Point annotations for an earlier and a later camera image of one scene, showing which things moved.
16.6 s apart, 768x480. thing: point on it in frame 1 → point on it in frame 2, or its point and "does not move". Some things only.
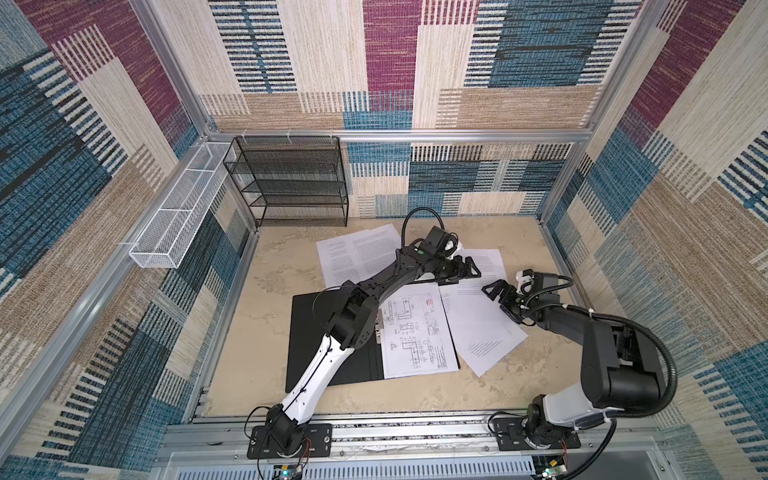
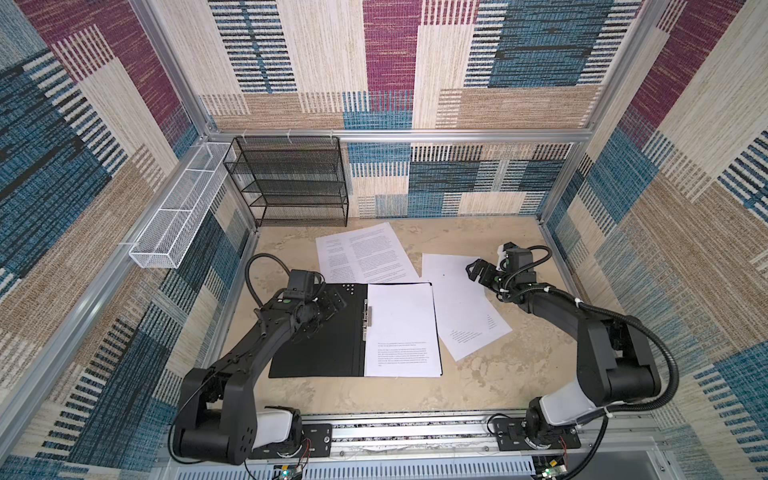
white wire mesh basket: x=162 y=241 does not move
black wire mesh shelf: x=291 y=178 does not move
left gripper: x=456 y=273 → x=330 y=309
